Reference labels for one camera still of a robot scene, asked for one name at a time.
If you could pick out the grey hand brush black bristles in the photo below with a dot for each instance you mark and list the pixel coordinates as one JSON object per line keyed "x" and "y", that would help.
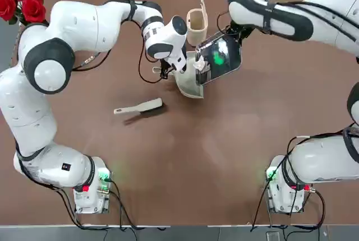
{"x": 146, "y": 106}

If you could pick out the small beige lidded bin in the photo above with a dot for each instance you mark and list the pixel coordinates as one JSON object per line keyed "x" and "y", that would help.
{"x": 196, "y": 36}

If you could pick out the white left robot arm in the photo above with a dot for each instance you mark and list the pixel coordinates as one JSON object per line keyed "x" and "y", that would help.
{"x": 84, "y": 28}

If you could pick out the square metal tray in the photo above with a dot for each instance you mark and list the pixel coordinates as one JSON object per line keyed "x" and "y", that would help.
{"x": 232, "y": 56}

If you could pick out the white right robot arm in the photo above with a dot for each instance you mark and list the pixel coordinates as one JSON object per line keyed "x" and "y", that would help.
{"x": 280, "y": 19}

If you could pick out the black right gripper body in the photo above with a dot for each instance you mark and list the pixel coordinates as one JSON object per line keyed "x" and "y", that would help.
{"x": 238, "y": 31}

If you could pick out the white paper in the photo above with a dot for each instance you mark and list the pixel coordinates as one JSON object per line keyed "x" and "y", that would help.
{"x": 200, "y": 64}

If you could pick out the red rose bouquet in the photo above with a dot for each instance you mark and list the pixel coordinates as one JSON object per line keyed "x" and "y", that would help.
{"x": 33, "y": 8}

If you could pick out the small clear plastic box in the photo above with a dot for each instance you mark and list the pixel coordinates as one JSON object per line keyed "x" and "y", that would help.
{"x": 272, "y": 236}

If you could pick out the pale grey plastic dustpan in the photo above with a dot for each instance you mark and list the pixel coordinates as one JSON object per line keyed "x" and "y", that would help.
{"x": 188, "y": 84}

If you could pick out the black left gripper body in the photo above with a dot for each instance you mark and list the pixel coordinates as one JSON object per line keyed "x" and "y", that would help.
{"x": 171, "y": 67}

